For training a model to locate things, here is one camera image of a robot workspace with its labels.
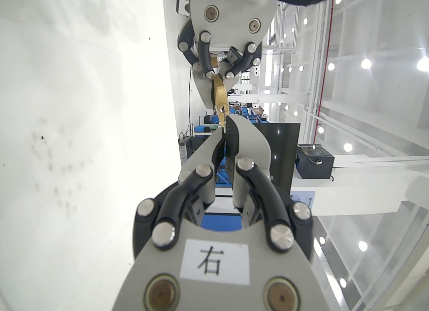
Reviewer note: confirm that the black partition panel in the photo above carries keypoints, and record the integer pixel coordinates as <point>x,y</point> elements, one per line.
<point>281,155</point>

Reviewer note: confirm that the black box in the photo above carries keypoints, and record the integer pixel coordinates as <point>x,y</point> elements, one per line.
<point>315,162</point>

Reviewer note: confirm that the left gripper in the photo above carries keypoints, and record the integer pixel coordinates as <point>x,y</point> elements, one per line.
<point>231,1</point>

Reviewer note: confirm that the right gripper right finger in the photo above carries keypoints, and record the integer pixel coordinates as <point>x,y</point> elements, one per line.
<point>258,185</point>

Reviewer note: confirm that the brass padlock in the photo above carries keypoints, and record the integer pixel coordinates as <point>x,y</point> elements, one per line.
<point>220,94</point>

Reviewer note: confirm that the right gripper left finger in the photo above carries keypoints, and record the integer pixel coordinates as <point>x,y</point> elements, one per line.
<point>187,188</point>

